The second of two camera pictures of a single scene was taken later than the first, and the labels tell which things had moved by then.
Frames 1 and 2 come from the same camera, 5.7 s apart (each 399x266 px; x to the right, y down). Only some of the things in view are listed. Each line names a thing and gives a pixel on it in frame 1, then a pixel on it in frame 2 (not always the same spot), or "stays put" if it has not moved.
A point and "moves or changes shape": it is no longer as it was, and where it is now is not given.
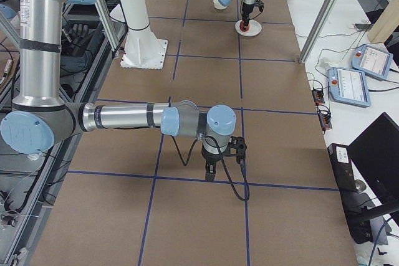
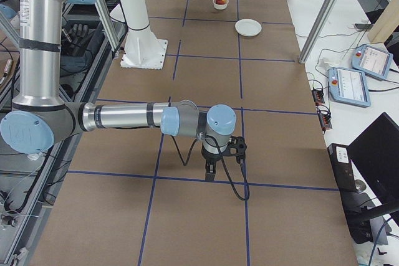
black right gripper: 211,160 stays put
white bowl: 217,5 stays put
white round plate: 255,28 stays put
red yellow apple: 242,27 moves or changes shape
